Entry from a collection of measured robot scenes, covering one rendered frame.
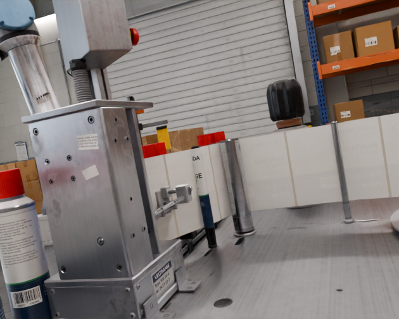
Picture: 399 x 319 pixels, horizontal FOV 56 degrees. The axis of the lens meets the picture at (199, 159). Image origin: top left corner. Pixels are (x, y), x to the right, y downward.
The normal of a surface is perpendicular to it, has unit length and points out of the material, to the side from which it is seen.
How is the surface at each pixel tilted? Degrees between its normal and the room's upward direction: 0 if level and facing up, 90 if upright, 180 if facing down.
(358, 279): 0
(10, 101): 90
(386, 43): 90
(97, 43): 90
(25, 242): 90
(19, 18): 81
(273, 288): 0
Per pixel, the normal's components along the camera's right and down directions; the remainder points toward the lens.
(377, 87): -0.28, 0.11
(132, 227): 0.92, -0.14
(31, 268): 0.68, -0.07
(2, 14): 0.44, -0.21
